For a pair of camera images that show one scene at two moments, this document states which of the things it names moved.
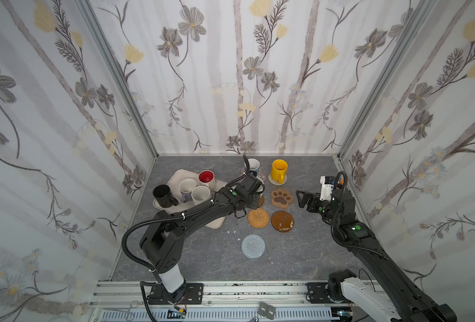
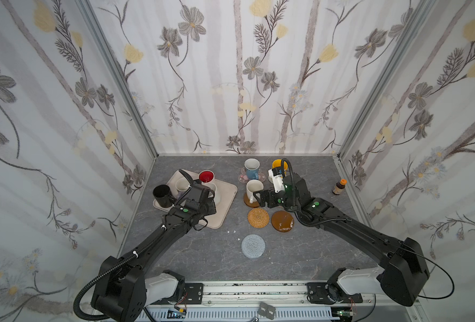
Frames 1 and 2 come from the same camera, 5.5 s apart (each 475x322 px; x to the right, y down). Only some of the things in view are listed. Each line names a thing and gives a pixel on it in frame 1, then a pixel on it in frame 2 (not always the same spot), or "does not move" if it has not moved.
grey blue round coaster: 253,246 does not move
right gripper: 312,200 to 270,197
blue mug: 254,166 does not move
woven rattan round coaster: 258,218 does not move
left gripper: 254,192 to 197,191
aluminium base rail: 223,302 does not move
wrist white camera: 327,183 to 277,180
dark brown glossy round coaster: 282,221 does not move
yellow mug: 278,171 does not move
